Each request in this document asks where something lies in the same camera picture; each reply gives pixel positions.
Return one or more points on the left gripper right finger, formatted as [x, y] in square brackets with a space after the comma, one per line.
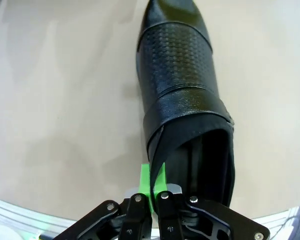
[202, 220]

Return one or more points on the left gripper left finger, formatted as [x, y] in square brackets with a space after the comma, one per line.
[135, 217]

